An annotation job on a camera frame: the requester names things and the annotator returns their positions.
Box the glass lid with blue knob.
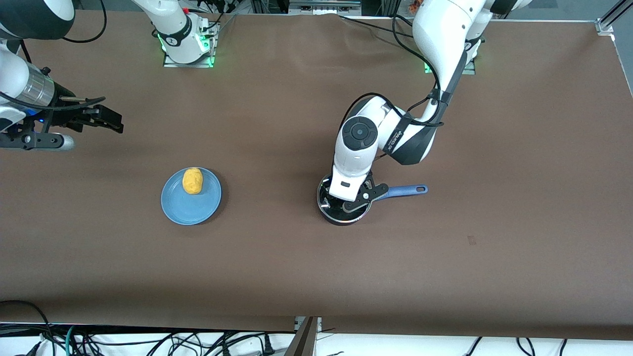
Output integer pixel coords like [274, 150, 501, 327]
[318, 173, 372, 224]

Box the yellow potato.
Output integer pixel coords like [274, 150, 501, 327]
[182, 168, 204, 195]

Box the brown table cover mat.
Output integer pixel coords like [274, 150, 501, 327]
[0, 11, 633, 342]

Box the blue round plate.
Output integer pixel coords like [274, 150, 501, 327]
[161, 167, 223, 226]

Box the silver equipment box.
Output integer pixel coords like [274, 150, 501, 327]
[289, 0, 362, 11]

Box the black pot with blue handle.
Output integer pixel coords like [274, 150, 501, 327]
[316, 171, 429, 227]

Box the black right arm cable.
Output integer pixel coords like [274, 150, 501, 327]
[0, 0, 108, 110]

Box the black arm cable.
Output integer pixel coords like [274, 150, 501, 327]
[340, 15, 446, 164]
[0, 0, 108, 110]

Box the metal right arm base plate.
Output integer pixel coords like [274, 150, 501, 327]
[162, 20, 218, 69]

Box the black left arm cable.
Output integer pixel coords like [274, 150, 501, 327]
[340, 15, 446, 164]

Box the thin black power cable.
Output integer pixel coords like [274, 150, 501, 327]
[339, 14, 416, 39]

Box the black looped floor cable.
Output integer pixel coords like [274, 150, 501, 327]
[0, 300, 55, 356]

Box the aluminium frame profile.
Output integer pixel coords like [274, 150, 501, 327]
[596, 0, 633, 36]

